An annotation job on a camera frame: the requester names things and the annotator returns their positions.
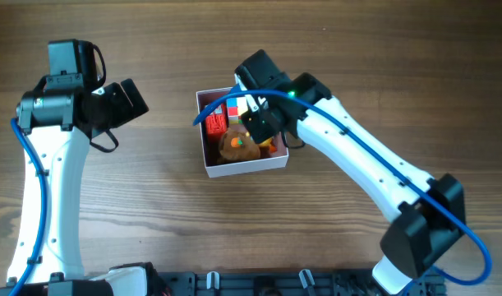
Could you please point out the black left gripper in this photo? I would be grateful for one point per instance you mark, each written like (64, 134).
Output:
(128, 110)

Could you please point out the brown plush capybara with orange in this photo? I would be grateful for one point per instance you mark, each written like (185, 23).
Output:
(235, 146)

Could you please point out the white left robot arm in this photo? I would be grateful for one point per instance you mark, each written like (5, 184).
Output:
(56, 124)

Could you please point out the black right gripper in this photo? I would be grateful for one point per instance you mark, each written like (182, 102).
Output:
(258, 124)

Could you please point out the colourful two-by-two puzzle cube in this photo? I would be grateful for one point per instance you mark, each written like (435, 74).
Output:
(236, 107)

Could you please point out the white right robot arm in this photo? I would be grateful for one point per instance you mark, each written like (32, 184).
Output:
(418, 234)

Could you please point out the red toy truck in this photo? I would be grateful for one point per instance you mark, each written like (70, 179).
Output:
(216, 124)

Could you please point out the yellow duck toy blue hat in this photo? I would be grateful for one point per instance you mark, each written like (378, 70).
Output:
(268, 146)

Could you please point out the white cardboard box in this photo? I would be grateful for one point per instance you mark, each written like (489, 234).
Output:
(277, 160)

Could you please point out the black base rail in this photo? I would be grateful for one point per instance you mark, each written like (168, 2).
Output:
(355, 282)

